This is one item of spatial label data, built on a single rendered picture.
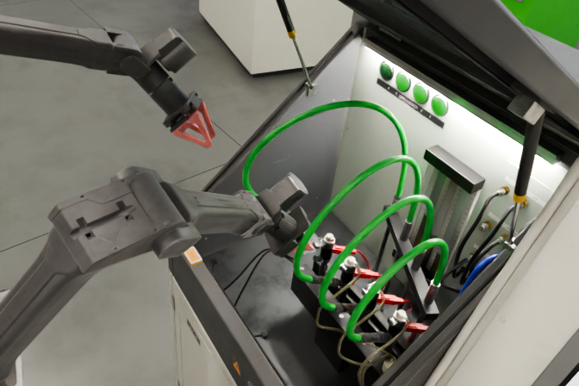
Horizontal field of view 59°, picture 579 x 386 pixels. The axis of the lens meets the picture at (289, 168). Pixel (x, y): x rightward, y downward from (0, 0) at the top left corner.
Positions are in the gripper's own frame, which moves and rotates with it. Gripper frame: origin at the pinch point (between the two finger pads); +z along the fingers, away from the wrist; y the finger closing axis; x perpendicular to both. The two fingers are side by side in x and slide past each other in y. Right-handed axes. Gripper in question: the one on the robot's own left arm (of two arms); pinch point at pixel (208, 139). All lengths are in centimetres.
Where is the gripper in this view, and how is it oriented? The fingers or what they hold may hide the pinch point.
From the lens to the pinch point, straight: 108.0
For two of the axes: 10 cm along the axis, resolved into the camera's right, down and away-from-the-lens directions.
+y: 0.0, -4.2, 9.1
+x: -7.8, 5.7, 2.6
